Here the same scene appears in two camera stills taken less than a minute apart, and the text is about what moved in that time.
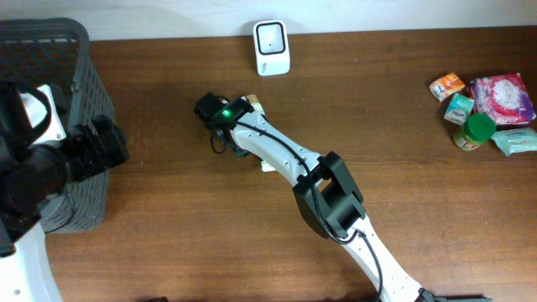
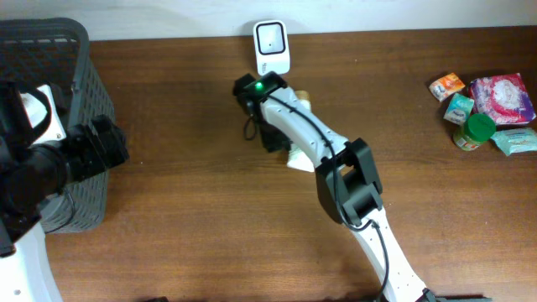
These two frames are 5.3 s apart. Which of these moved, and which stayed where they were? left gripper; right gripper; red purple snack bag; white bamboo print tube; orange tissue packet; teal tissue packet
Moved: right gripper; white bamboo print tube
Stayed: red purple snack bag; left gripper; teal tissue packet; orange tissue packet
